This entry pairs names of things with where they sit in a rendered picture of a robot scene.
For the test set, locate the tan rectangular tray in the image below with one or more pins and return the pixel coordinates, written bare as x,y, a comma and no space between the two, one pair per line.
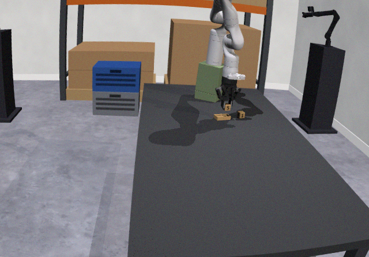
222,117

